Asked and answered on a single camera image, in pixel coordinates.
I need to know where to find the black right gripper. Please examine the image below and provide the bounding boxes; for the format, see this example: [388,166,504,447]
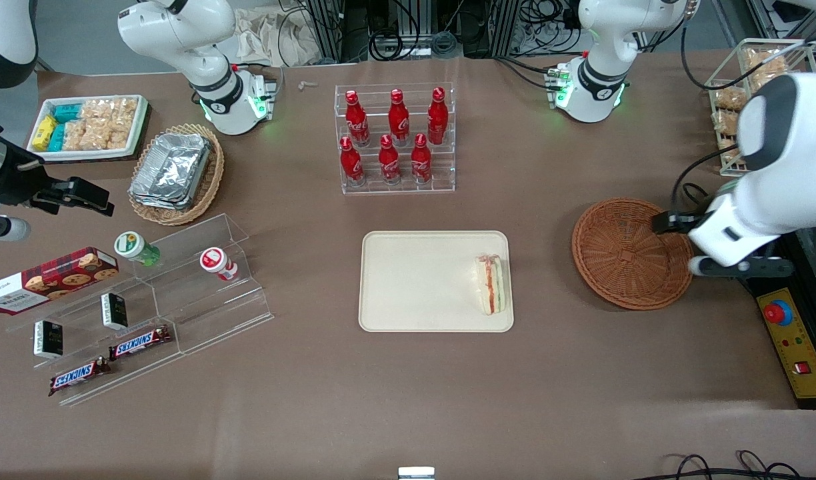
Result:
[0,145,115,218]

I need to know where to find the triangle sandwich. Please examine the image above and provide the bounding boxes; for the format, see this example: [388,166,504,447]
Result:
[473,253,509,315]

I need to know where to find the white rectangular snack tray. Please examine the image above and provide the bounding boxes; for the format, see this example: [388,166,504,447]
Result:
[27,95,152,163]

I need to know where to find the brown round wicker basket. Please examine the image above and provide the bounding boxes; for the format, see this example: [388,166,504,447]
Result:
[572,198,695,311]

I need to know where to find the light oval wicker basket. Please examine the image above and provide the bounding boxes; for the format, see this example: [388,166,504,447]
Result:
[128,123,225,226]

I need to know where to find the beige rectangular tray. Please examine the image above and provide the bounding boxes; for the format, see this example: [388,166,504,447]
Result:
[359,231,515,333]

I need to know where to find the green lid yogurt cup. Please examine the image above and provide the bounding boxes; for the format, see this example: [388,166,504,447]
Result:
[113,231,161,267]

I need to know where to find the yellow snack pack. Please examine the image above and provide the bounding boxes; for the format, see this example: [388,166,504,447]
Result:
[31,115,57,151]

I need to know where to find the stack of foil trays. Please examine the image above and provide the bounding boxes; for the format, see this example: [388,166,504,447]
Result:
[129,132,212,211]

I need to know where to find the red tartan cookie box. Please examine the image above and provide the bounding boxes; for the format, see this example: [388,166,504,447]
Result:
[0,247,120,315]

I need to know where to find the black side stand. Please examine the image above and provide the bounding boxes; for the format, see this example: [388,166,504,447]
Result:
[740,233,816,409]

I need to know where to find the small black chocolate box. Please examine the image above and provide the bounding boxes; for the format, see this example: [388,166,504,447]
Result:
[101,292,129,331]
[33,320,64,359]

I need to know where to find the red lid yogurt cup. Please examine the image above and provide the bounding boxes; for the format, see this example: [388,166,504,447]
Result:
[199,247,239,283]

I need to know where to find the Snickers chocolate bar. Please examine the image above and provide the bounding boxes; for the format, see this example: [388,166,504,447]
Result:
[108,325,172,361]
[48,357,112,397]

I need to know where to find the clear acrylic step display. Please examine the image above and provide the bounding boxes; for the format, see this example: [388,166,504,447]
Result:
[7,213,275,407]

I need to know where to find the yellow control box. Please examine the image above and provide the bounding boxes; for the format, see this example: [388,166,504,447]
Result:
[757,288,816,409]

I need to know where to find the beige crumpled cloth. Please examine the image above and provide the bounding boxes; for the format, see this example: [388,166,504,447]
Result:
[233,5,323,67]

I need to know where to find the red cola bottle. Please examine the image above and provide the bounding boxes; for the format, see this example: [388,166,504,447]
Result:
[379,134,402,185]
[345,90,371,149]
[427,87,448,146]
[339,136,365,188]
[411,133,433,184]
[388,88,411,147]

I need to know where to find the clear acrylic bottle rack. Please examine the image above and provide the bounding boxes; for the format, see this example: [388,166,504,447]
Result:
[335,83,456,195]

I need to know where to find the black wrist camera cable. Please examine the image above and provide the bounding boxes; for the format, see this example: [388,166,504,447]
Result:
[670,148,745,214]

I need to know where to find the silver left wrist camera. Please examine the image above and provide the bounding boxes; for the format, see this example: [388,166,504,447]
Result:
[689,255,793,279]

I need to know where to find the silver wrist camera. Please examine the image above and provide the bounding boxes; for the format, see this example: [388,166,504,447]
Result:
[0,217,33,245]
[689,255,793,279]

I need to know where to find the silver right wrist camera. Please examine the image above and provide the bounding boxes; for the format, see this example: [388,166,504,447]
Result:
[0,217,33,245]

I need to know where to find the white wire rack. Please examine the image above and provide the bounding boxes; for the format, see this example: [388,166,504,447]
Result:
[705,39,816,177]

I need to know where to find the black floor cable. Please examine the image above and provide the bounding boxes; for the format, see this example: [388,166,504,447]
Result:
[735,450,816,480]
[648,453,715,480]

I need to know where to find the black aluminium frame rack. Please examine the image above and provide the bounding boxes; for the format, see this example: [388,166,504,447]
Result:
[305,0,582,62]

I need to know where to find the black cable bundle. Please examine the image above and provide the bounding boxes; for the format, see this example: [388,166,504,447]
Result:
[367,27,461,62]

